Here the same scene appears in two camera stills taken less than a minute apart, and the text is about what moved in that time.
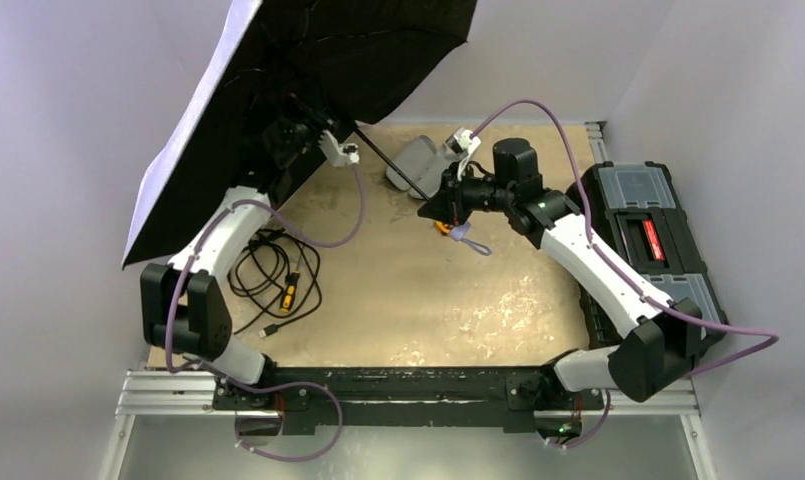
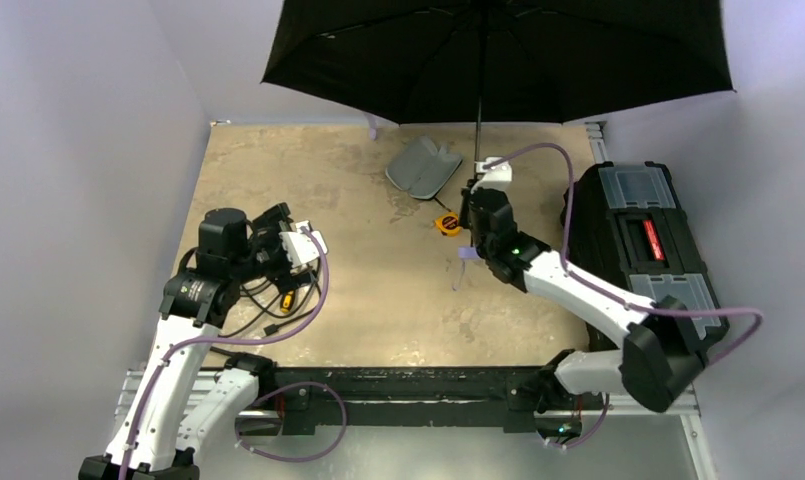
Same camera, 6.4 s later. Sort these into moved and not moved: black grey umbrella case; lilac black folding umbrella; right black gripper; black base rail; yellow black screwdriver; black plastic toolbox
Moved: lilac black folding umbrella; right black gripper
Not moved: black grey umbrella case; yellow black screwdriver; black plastic toolbox; black base rail
